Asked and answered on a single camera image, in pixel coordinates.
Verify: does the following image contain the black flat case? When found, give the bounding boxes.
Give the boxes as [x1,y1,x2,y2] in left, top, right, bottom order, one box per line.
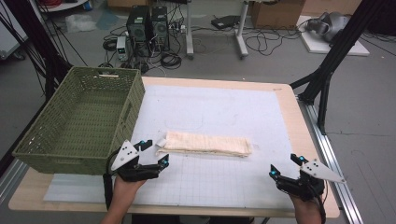
[210,14,241,31]

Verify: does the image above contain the aluminium rail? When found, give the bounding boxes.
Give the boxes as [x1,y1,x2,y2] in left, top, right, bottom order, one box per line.
[298,97,364,224]
[0,158,30,204]

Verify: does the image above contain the person's right hand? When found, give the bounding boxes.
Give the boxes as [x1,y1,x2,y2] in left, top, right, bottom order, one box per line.
[289,193,322,217]

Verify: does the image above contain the tangled black floor cables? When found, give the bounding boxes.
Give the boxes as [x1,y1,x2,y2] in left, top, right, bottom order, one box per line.
[244,28,302,58]

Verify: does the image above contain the large cardboard box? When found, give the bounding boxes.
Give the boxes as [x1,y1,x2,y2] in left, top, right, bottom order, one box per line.
[249,0,306,31]

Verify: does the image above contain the white floor board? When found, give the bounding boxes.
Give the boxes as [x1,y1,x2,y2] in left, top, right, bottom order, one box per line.
[296,15,372,57]

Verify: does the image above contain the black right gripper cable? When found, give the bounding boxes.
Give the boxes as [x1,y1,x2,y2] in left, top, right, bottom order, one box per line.
[312,183,329,224]

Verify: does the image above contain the coiled black cable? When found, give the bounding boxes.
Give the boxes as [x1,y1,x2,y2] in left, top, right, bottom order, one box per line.
[159,51,183,71]

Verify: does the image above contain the white gridded mat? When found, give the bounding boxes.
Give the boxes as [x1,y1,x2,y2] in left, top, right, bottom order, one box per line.
[43,84,302,210]

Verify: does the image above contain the grey power supply unit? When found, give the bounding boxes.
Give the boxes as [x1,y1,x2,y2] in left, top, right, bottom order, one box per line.
[115,35,131,63]

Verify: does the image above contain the white power strip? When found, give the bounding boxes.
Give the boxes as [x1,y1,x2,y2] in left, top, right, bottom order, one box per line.
[168,22,188,35]

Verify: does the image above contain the cream towel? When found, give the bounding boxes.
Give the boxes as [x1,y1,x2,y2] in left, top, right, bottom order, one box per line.
[155,130,253,159]

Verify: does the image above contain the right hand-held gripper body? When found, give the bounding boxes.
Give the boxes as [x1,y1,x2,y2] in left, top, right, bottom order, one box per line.
[275,159,347,202]

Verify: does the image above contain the green woven basket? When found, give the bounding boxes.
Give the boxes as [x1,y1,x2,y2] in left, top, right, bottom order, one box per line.
[11,65,147,176]

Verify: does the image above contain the black computer tower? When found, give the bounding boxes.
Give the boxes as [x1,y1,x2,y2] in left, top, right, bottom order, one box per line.
[150,6,171,53]
[125,5,154,58]

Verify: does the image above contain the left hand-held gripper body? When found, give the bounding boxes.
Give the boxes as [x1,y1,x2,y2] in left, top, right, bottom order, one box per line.
[110,139,163,183]

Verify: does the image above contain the clear plastic bag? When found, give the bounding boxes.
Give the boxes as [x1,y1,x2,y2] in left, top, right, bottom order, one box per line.
[64,13,98,35]

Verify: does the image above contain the black metal stand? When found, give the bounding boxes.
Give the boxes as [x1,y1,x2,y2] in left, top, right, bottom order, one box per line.
[0,0,74,102]
[289,0,388,136]

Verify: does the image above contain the grey helmet-shaped device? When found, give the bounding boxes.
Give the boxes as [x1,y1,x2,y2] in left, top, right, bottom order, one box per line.
[305,11,352,44]

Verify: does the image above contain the person's left hand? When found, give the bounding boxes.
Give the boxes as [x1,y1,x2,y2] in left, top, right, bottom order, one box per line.
[112,174,148,203]

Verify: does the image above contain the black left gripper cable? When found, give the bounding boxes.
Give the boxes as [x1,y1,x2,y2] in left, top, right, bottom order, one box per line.
[103,148,121,212]

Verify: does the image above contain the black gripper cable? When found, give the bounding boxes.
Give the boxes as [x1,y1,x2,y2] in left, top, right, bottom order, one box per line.
[312,183,329,224]
[103,148,121,212]

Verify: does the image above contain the flat cardboard box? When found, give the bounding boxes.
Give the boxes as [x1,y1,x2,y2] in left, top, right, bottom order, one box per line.
[106,0,154,9]

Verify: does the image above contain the white desk leg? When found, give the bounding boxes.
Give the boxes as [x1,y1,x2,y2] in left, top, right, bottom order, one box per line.
[234,0,250,60]
[184,0,196,61]

